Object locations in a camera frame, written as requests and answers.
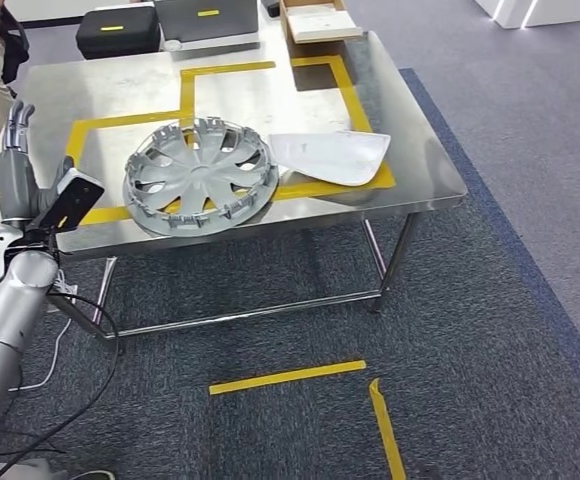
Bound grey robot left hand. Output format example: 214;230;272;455
0;99;76;224

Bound black carrying case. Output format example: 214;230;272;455
75;4;162;62

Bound brown cardboard tray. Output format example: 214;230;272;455
278;0;364;46

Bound white lit display plinth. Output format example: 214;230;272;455
472;0;580;30

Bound white power strip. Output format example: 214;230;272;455
49;268;79;313

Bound silver wheel hubcap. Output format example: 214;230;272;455
122;116;280;239

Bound yellow workbench tape outline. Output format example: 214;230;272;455
64;54;397;228

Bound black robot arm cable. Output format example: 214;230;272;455
0;235;121;480

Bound white power cable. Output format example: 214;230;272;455
8;316;74;393

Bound dark grey box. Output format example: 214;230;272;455
153;0;261;53

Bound yellow floor tape strip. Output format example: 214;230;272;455
208;359;368;397
368;378;408;480

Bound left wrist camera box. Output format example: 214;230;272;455
26;167;106;234

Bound white plastic car part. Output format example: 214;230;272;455
267;130;393;188

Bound stainless steel workbench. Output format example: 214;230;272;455
0;29;469;352

